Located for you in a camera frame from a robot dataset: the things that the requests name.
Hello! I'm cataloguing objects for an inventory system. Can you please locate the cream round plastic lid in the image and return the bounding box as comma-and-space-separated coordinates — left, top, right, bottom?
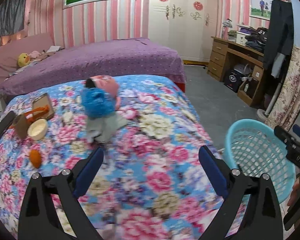
27, 119, 48, 141

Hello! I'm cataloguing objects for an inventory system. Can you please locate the cardboard toilet roll tube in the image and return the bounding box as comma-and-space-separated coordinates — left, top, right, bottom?
12, 114, 29, 140

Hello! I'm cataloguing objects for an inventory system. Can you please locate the orange snack wrapper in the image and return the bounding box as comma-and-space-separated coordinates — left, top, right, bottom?
24, 105, 50, 125

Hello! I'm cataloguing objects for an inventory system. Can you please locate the blue plastic bag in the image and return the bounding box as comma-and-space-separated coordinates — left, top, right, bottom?
81, 88, 116, 119

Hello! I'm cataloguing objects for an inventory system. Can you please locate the person's hand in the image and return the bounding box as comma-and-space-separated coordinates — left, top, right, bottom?
287, 177, 300, 206

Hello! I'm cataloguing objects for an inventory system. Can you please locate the teal plastic basket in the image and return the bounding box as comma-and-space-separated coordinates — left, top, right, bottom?
222, 119, 296, 203

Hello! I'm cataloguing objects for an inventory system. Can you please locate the floral curtain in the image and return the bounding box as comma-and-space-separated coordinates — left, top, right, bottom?
266, 46, 300, 131

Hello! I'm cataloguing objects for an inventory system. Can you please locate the black bag under desk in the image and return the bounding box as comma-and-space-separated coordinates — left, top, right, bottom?
224, 69, 243, 93

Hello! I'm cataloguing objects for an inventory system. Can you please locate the black long wallet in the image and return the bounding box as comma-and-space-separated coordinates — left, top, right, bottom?
0, 111, 16, 139

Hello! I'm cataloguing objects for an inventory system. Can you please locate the hanging dark coat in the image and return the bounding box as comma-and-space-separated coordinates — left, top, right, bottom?
263, 0, 294, 78

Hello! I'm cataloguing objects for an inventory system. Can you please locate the stack of folded clothes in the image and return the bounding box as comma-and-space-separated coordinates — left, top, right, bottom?
236, 24, 268, 53

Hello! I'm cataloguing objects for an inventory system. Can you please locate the wooden desk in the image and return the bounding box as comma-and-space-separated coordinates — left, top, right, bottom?
207, 37, 264, 107

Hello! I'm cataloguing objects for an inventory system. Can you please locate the floral bed cover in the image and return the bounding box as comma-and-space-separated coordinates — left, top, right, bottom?
0, 75, 223, 239

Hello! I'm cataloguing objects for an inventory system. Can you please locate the brown phone case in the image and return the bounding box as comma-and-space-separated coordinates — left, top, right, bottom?
32, 93, 55, 120

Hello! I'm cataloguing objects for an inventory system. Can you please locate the desk lamp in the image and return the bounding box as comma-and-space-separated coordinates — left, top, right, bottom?
221, 18, 232, 39

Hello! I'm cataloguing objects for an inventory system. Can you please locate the small framed couple photo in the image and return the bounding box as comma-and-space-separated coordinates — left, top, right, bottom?
250, 0, 274, 21

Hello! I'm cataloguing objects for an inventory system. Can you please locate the pink mug dark inside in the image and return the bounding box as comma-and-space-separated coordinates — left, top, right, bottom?
85, 75, 121, 111

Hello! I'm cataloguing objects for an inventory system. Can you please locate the yellow duck plush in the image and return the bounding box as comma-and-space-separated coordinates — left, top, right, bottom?
17, 53, 31, 68

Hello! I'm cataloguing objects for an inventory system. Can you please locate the pink headboard cover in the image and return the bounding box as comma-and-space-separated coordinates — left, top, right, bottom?
0, 33, 54, 84

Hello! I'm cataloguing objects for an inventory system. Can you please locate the white wardrobe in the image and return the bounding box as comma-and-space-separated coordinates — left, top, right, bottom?
148, 0, 218, 62

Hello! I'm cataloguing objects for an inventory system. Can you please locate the purple dotted bedspread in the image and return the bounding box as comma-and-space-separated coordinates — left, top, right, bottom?
0, 37, 186, 96

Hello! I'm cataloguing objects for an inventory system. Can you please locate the grey curtain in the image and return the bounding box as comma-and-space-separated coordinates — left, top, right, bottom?
0, 0, 26, 37

